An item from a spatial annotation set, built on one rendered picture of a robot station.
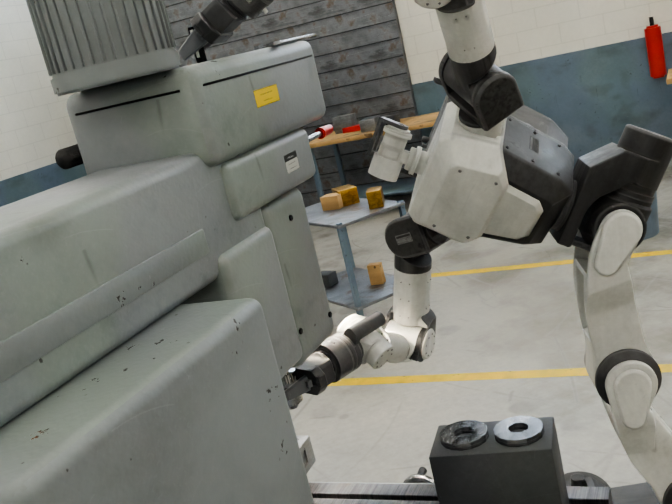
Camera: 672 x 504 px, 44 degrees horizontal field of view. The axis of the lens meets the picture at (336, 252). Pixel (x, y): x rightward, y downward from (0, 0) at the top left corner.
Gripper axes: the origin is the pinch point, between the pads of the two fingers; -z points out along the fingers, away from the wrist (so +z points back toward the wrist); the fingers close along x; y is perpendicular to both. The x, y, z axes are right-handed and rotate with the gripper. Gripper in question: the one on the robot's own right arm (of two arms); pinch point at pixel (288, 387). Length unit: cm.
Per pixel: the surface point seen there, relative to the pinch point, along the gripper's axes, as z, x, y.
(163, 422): -51, 46, -28
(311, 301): 4.2, 9.2, -17.7
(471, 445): 8.9, 37.2, 10.2
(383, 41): 595, -496, -40
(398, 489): 13.6, 9.6, 29.6
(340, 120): 531, -524, 29
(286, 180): 3.8, 11.8, -42.0
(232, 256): -18.1, 20.8, -35.7
